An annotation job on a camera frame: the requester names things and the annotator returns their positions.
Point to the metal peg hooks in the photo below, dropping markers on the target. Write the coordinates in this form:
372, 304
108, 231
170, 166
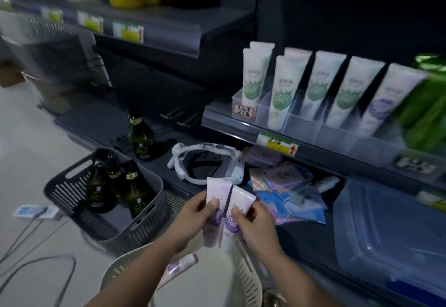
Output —
179, 116

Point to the brown cardboard box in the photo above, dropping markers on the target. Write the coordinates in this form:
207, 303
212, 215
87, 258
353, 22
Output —
9, 75

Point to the dark green glass bottle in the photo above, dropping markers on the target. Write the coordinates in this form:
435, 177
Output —
136, 191
97, 188
141, 139
115, 177

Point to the clear plastic storage box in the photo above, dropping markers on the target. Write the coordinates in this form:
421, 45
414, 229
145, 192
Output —
386, 233

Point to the person's right forearm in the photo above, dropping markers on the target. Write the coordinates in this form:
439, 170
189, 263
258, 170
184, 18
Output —
299, 282

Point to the white purple-print tube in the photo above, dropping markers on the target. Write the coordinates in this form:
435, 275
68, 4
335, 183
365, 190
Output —
388, 103
179, 265
216, 188
242, 197

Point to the white power strip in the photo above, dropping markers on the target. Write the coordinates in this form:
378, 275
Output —
31, 211

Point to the person's right hand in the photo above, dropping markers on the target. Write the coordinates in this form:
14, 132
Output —
261, 233

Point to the clear plastic shelf divider tray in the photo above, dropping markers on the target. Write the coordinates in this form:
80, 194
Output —
303, 130

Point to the yellow green price tag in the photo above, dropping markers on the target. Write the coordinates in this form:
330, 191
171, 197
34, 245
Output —
52, 15
432, 201
277, 144
90, 22
128, 32

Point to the row of green-print tubes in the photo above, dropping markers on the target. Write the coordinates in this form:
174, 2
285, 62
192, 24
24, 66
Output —
287, 83

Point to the gray plastic basket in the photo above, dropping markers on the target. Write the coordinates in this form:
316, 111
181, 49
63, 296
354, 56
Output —
153, 191

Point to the person's right thumb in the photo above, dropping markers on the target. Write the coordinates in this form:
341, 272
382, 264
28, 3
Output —
239, 219

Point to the dark gray store shelf unit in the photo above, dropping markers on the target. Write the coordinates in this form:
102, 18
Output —
167, 28

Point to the person's left forearm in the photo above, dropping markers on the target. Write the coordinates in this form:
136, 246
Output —
139, 275

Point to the pile of pink blue packets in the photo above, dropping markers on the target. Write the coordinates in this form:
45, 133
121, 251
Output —
289, 191

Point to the red and white label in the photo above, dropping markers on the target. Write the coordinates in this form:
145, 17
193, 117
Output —
244, 111

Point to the white plastic basket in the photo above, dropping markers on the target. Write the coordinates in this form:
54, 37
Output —
209, 282

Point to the person's left hand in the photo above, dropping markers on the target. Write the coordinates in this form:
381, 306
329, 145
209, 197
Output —
190, 219

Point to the green packets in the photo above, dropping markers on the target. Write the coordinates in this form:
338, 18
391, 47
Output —
425, 115

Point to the person's left thumb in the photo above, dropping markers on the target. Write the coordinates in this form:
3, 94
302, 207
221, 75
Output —
209, 207

